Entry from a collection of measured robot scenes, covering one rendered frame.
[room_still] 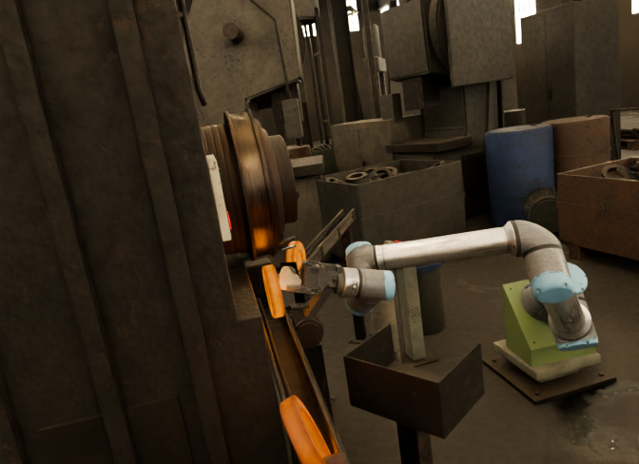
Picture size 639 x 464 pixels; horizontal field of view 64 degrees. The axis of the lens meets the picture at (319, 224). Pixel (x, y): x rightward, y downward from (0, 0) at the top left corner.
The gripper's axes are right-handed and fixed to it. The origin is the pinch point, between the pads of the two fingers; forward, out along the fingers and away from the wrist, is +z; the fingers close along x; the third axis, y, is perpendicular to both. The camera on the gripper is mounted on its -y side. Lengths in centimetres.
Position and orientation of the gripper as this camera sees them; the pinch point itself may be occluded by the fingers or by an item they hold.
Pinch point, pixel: (272, 284)
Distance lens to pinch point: 148.5
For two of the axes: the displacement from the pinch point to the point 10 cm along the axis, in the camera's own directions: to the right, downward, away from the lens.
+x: 2.2, 1.8, -9.6
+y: 1.3, -9.8, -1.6
